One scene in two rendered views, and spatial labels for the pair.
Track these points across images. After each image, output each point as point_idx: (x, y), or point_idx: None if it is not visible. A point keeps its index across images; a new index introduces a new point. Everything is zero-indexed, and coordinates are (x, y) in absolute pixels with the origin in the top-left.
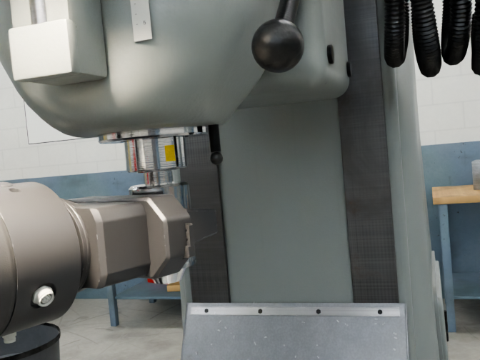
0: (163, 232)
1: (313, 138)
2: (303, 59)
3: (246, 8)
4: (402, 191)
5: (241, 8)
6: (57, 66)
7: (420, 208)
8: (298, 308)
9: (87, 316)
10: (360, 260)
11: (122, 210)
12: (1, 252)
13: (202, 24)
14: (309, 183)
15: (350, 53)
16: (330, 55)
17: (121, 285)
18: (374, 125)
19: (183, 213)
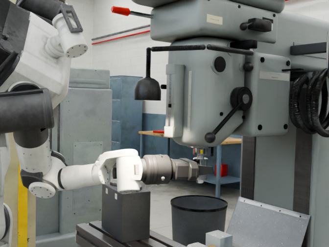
0: (190, 170)
1: (287, 145)
2: (248, 129)
3: (214, 124)
4: (315, 172)
5: (212, 124)
6: (170, 135)
7: (325, 180)
8: (273, 208)
9: None
10: (296, 195)
11: (183, 164)
12: (155, 168)
13: (200, 128)
14: (283, 161)
15: (302, 116)
16: (258, 128)
17: None
18: (307, 144)
19: (197, 167)
